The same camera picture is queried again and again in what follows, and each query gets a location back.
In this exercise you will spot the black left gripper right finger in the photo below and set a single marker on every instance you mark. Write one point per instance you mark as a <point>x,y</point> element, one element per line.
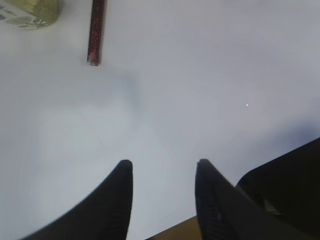
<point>223,213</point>

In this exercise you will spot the red glitter pen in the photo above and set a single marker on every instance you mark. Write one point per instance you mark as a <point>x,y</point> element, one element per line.
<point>96,31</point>

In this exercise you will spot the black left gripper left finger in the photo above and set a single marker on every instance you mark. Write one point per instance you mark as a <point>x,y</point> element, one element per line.
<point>103,215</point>

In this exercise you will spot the yellow tea bottle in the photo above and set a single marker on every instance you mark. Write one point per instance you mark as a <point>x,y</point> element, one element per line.
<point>30,14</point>

